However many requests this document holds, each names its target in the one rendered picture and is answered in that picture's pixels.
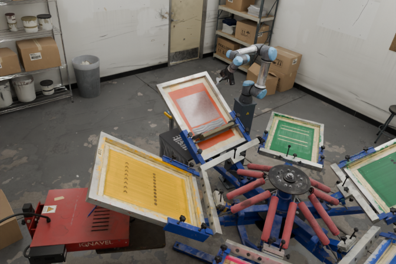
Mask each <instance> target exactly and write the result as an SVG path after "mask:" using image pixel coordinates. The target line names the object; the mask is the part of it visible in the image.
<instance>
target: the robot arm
mask: <svg viewBox="0 0 396 264"><path fill-rule="evenodd" d="M251 54H252V55H255V54H256V55H259V56H261V60H262V63H261V66H260V71H259V75H258V80H257V83H256V84H254V81H249V80H248V81H244V82H243V86H242V93H241V95H240V97H239V102H240V103H242V104H251V103H252V101H253V99H252V96H254V97H256V98H258V99H262V98H263V97H264V96H265V95H266V93H267V90H266V89H265V88H266V86H265V82H266V78H267V76H268V71H269V67H270V64H271V62H273V61H274V60H275V59H276V56H277V50H276V49H275V48H273V47H270V46H267V45H265V44H254V45H251V46H249V47H247V48H242V49H238V50H236V51H232V50H228V51H227V53H226V57H227V58H229V59H231V60H233V61H232V62H231V63H230V65H227V66H226V68H225V69H224V70H221V73H219V74H220V75H221V78H218V77H217V78H216V81H217V83H216V85H219V84H220V83H221V82H223V80H227V82H229V83H230V85H235V79H234V75H233V73H234V72H235V71H236V70H237V69H238V67H239V66H241V65H243V64H247V63H248V62H249V61H250V56H249V55H251Z"/></svg>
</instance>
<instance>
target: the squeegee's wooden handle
mask: <svg viewBox="0 0 396 264"><path fill-rule="evenodd" d="M233 125H234V123H233V122H231V123H229V124H226V125H223V126H221V127H219V128H216V129H214V130H212V131H209V132H207V133H204V134H202V135H201V136H200V137H199V139H200V140H201V139H204V138H207V137H210V136H212V135H214V134H217V133H219V132H221V131H223V130H226V129H228V128H230V127H232V126H233Z"/></svg>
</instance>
